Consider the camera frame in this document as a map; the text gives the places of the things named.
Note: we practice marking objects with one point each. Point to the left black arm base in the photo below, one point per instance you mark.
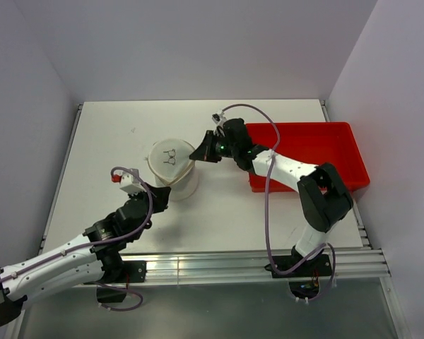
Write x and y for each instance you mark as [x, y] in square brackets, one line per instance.
[130, 272]

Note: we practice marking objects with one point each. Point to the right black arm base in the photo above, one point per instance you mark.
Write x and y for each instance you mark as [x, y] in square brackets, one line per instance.
[319, 266]

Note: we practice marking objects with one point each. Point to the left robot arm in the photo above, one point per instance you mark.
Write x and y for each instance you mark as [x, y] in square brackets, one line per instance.
[91, 257]

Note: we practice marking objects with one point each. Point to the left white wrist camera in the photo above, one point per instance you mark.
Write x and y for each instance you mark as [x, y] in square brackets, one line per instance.
[126, 180]

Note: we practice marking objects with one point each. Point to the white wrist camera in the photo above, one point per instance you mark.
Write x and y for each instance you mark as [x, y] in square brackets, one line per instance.
[126, 180]
[219, 120]

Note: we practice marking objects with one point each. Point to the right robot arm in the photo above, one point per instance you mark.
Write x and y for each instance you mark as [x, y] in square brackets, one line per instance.
[324, 198]

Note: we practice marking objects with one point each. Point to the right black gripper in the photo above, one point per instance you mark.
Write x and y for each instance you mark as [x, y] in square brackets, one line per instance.
[205, 152]

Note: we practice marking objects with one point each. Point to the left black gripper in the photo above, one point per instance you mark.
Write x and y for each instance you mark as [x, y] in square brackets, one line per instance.
[161, 194]

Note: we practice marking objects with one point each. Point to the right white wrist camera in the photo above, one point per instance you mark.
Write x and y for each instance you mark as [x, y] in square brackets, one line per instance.
[219, 120]

